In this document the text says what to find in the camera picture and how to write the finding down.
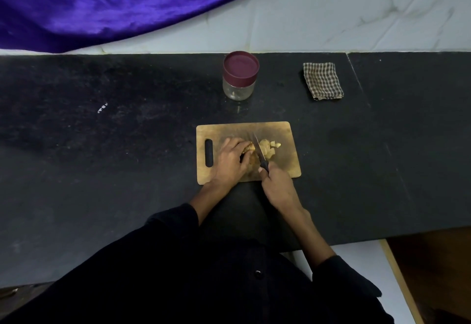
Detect checkered folded cloth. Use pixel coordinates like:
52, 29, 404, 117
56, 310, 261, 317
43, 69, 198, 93
303, 62, 344, 101

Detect person's left forearm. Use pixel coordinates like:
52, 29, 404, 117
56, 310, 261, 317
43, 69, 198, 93
189, 181, 232, 227

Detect person's right forearm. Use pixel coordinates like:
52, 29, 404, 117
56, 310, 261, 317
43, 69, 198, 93
287, 208, 337, 273

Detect black-handled kitchen knife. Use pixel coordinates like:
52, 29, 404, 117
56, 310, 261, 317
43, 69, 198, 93
252, 132, 270, 174

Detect purple satin cloth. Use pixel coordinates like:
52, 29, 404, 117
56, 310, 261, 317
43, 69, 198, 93
0, 0, 260, 54

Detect person's left hand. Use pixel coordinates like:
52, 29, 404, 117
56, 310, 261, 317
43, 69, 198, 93
212, 137, 255, 189

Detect pile of chopped ginger pieces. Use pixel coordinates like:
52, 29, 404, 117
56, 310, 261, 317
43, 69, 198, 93
258, 139, 282, 160

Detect wooden cutting board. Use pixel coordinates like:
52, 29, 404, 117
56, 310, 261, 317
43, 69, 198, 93
196, 121, 302, 185

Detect person's right hand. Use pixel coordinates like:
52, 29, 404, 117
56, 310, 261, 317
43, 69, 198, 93
258, 161, 304, 215

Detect glass jar with maroon lid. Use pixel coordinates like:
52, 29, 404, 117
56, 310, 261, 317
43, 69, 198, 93
222, 51, 260, 101

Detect person's black garment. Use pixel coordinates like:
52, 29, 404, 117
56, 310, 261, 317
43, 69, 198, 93
0, 203, 395, 324

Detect brown ginger root piece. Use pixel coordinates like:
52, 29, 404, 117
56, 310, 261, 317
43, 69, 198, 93
240, 142, 260, 172

